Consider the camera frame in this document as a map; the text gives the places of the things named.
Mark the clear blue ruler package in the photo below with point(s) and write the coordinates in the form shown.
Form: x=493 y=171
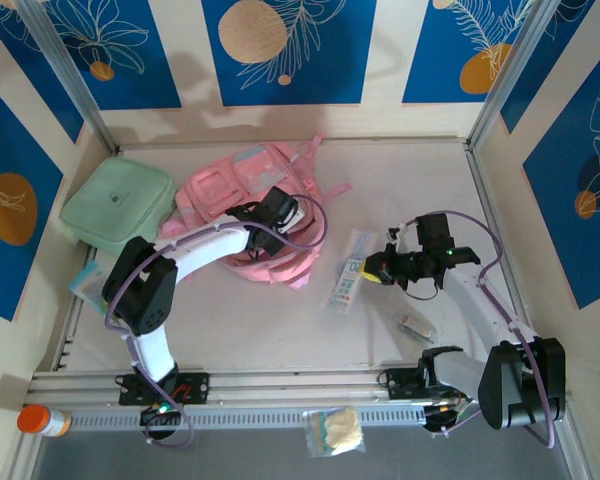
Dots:
x=347 y=280

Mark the small clear packet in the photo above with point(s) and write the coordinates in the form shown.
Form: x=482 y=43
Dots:
x=415 y=327

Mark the pink backpack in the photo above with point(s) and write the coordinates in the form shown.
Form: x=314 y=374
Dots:
x=215 y=190

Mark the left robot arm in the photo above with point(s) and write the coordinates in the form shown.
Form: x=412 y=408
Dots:
x=205 y=245

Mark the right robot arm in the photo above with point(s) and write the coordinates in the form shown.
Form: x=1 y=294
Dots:
x=470 y=295

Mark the mint green zip case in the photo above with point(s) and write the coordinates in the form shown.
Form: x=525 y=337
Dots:
x=115 y=205

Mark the clear bag of snacks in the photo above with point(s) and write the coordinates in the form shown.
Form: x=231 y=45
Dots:
x=337 y=430

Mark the green snack packet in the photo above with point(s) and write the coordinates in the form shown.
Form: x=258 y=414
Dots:
x=87 y=280

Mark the orange capped bottle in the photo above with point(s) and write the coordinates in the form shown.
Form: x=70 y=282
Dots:
x=37 y=420

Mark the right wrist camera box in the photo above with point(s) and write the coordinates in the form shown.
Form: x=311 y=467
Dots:
x=432 y=230

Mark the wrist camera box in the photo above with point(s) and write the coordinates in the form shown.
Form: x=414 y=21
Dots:
x=432 y=230
x=277 y=205

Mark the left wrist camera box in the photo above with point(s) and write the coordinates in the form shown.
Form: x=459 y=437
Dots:
x=277 y=205

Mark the aluminium side rail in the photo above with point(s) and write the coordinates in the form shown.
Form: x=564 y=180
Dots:
x=485 y=190
x=72 y=330

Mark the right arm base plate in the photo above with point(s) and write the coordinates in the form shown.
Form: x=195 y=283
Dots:
x=400 y=385

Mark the aluminium mounting rail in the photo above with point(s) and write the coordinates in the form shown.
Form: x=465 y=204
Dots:
x=290 y=382

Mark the blue floral wall poster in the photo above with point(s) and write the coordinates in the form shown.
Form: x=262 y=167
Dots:
x=130 y=75
x=30 y=75
x=430 y=50
x=0 y=280
x=555 y=75
x=555 y=225
x=330 y=75

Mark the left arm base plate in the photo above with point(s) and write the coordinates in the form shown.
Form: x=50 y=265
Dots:
x=200 y=387

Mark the aluminium frame post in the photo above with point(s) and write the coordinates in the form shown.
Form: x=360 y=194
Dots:
x=70 y=75
x=510 y=75

